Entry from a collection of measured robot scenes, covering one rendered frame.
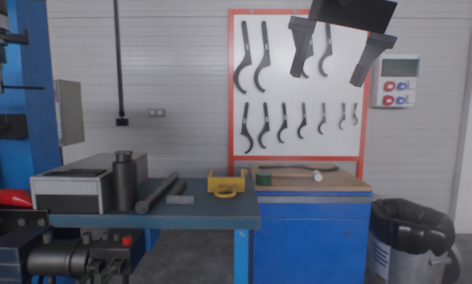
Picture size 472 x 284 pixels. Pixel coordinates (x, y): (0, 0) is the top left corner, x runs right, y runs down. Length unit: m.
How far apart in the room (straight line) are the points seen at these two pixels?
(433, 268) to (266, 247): 1.12
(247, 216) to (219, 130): 1.83
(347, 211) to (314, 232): 0.24
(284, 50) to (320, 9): 2.17
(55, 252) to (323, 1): 0.93
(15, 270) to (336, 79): 2.65
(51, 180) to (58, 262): 0.25
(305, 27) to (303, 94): 2.17
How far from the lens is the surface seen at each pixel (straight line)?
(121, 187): 0.89
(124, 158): 0.88
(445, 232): 2.06
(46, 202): 1.03
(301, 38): 0.47
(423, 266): 2.13
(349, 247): 1.76
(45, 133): 1.35
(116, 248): 0.82
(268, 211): 1.51
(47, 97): 1.37
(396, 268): 2.15
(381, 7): 0.51
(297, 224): 1.58
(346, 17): 0.48
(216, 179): 1.00
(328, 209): 1.59
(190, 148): 2.64
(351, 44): 2.84
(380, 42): 0.53
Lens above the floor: 1.42
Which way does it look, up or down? 7 degrees down
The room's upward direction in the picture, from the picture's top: straight up
